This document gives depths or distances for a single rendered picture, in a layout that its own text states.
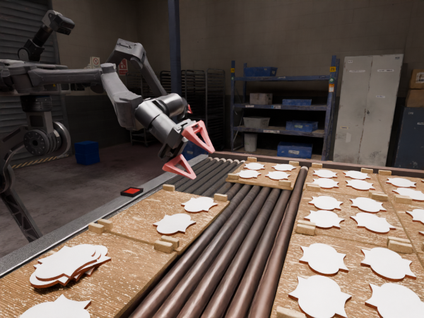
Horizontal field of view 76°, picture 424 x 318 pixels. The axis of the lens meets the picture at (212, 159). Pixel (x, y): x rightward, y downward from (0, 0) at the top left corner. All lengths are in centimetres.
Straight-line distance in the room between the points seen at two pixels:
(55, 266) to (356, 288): 74
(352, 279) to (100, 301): 62
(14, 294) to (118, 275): 23
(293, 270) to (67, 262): 59
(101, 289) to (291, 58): 548
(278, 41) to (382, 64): 195
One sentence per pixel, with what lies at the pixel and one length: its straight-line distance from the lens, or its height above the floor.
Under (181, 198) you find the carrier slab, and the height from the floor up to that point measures 94.
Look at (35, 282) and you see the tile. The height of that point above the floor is 97.
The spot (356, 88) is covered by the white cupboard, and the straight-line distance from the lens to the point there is 512.
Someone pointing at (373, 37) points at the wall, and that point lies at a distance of 572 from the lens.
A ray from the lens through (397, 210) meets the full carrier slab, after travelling 133.
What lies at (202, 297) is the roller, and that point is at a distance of 74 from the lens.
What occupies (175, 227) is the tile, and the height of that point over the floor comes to 95.
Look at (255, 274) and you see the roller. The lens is 81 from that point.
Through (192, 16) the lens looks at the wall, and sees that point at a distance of 694.
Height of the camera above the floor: 141
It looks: 15 degrees down
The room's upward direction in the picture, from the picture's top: straight up
